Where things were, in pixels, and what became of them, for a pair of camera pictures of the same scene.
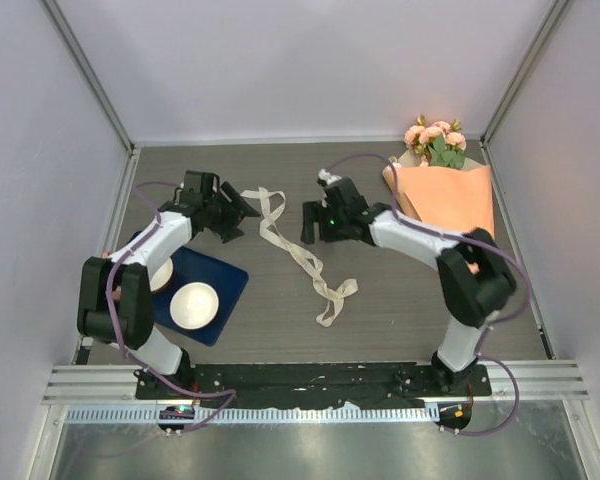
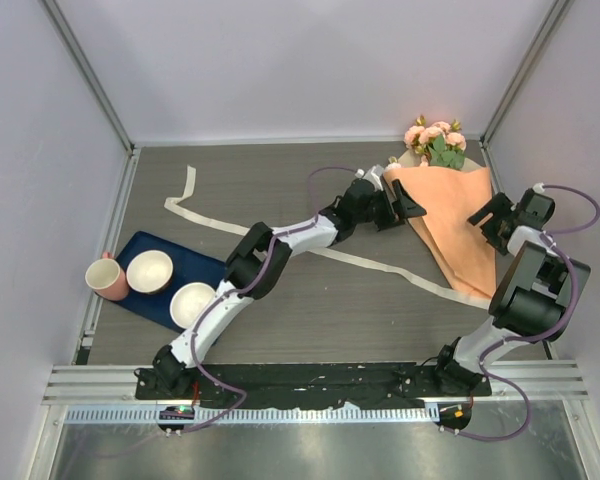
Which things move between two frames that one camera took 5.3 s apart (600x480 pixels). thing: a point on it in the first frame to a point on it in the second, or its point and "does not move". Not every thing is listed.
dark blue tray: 192,267 does not move
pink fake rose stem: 448,150 does not move
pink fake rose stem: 413,134 does not move
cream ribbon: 334,306 to 459,298
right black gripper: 317,212 to 499,206
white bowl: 193,306 does not move
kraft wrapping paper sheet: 452,199 does not move
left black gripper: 235,216 to 404,207
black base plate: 374,383 does not move
